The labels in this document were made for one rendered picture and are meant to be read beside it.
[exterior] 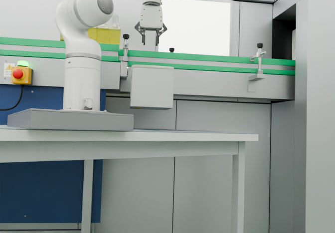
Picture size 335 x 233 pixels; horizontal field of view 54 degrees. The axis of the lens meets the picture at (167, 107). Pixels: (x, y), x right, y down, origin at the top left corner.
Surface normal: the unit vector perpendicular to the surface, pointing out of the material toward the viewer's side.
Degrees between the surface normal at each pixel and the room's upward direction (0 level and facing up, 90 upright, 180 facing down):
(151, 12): 91
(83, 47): 83
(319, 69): 90
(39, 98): 90
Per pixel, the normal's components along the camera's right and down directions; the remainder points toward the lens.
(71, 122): 0.58, -0.03
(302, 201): -0.99, -0.04
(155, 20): 0.14, 0.01
